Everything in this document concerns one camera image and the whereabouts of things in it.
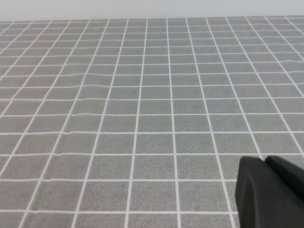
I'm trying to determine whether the grey checked tablecloth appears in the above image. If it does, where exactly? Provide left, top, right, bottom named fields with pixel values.
left=0, top=16, right=304, bottom=228

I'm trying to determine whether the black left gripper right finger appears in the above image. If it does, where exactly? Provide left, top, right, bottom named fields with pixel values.
left=265, top=156, right=304, bottom=199

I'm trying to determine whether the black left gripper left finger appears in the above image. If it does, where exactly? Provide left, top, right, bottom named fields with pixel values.
left=235, top=156, right=304, bottom=228

